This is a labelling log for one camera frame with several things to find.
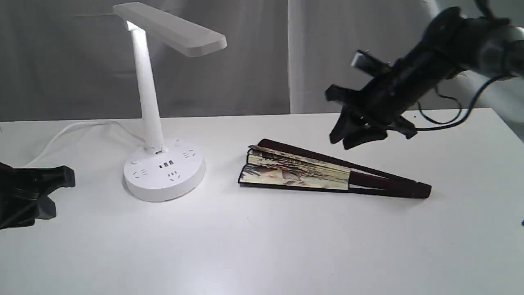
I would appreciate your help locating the painted folding paper fan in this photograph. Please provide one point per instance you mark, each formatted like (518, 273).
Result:
(276, 165)

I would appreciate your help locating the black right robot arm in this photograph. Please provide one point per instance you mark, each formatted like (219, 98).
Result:
(450, 45)

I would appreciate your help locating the white desk lamp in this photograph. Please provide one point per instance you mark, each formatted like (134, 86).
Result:
(163, 169)

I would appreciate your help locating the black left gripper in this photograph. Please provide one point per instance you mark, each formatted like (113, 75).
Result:
(14, 212)

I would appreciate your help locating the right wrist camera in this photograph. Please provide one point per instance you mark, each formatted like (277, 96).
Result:
(370, 65)

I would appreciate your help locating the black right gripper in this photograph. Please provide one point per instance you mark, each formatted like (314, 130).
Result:
(386, 97)

